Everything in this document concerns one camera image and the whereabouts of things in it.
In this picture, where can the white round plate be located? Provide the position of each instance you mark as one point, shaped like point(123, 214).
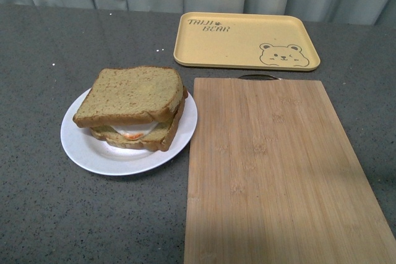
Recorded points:
point(98, 157)

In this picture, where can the fried egg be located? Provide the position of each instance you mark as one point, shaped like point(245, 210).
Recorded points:
point(135, 131)

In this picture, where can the yellow bear tray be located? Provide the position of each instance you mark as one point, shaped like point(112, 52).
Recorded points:
point(244, 41)

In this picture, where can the wooden cutting board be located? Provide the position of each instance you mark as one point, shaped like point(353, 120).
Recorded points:
point(273, 178)

